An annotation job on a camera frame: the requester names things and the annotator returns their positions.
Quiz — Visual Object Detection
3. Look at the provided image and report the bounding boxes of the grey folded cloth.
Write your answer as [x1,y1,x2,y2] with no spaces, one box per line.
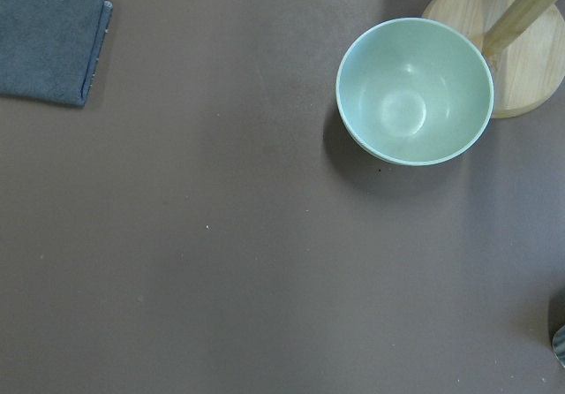
[1,0,113,107]

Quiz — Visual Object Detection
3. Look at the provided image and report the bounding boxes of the metal scoop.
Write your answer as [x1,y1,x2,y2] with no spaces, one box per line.
[551,326,565,367]

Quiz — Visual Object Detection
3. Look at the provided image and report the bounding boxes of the wooden cup stand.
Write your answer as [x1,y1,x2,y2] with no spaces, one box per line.
[423,0,564,119]

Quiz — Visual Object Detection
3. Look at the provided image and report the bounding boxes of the mint green bowl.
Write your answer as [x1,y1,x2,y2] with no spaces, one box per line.
[335,18,494,166]

